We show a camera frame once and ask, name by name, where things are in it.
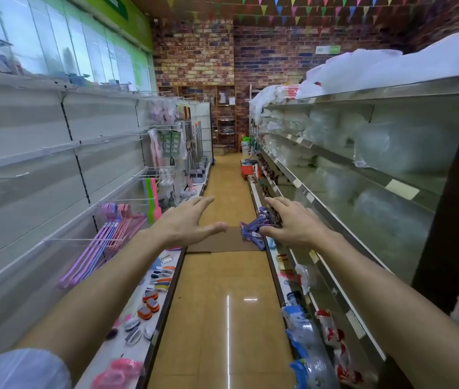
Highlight person's left hand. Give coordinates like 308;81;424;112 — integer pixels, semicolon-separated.
148;195;228;251

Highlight person's right hand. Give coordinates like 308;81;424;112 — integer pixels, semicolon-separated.
259;197;335;250

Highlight row of pink hangers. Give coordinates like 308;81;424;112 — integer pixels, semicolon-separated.
106;203;148;258

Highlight grey store shelf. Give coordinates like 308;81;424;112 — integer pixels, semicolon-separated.
247;72;459;389

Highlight white display rack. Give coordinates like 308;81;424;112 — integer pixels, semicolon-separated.
0;68;214;389

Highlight person's left forearm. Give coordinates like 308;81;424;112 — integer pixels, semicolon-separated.
15;227;178;381

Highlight person's right forearm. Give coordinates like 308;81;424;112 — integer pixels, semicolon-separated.
314;230;459;389

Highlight person's white sleeve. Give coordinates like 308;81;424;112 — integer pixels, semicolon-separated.
0;348;72;389

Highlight flattened brown cardboard box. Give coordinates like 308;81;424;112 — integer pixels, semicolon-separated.
187;226;264;254

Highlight green and pink hanging goods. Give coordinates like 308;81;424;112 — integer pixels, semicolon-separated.
142;177;164;224

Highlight hanging packaged goods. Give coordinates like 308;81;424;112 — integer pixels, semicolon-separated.
146;97;188;169

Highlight row of scrub brushes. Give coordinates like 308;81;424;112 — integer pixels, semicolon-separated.
104;253;178;347

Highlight pile of blue packets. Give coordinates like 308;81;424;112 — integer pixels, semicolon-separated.
281;303;342;389

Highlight pile of red white packets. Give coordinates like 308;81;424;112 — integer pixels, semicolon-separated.
315;308;364;386

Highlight clear plastic wrapped goods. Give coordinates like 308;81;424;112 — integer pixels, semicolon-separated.
260;105;457;256

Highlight pink plastic item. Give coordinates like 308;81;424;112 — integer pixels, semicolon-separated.
91;357;145;389

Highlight pile of white plastic bags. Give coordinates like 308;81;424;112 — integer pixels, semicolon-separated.
249;30;459;122

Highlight green wall sign board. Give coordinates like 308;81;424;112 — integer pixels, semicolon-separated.
79;0;153;51

